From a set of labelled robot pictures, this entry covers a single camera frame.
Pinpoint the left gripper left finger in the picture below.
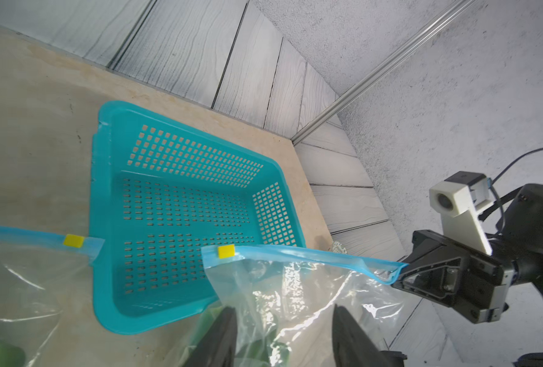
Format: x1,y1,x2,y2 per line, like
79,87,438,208
183,307,237,367

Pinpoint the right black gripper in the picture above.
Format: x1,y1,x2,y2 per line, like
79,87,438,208
392,230,514,324

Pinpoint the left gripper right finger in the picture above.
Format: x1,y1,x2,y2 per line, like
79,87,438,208
332,305,386,367

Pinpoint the clear zipper bag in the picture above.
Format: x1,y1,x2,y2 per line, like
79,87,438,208
0,226,105,366
201,245,406,366

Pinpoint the teal plastic basket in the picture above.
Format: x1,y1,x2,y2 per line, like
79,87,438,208
89,101,306,335

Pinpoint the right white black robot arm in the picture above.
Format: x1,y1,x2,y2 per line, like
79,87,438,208
394,171,543,324

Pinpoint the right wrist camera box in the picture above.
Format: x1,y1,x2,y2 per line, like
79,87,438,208
429,171,493,255

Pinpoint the right metal frame post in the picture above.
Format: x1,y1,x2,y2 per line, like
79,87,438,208
291,0,475,146

